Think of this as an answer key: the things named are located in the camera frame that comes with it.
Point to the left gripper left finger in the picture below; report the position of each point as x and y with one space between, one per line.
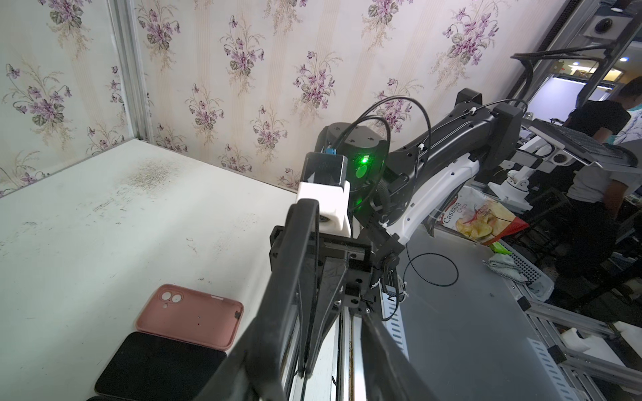
231 381

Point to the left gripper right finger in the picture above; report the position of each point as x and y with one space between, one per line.
388 374

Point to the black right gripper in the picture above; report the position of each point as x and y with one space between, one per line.
338 272

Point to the purple smartphone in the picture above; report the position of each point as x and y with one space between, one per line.
147 367

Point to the pink-cased phone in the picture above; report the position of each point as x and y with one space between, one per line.
277 314
192 317

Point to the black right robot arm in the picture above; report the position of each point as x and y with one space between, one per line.
371 199

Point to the snack chip bag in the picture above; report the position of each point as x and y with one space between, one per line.
480 218

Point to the green grey cloth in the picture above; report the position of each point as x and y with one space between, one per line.
505 266

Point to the person in black shirt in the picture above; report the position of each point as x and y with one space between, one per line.
596 195

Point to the black keyboard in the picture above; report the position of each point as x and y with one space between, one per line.
584 148

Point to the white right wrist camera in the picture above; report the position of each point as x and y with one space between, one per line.
324 179

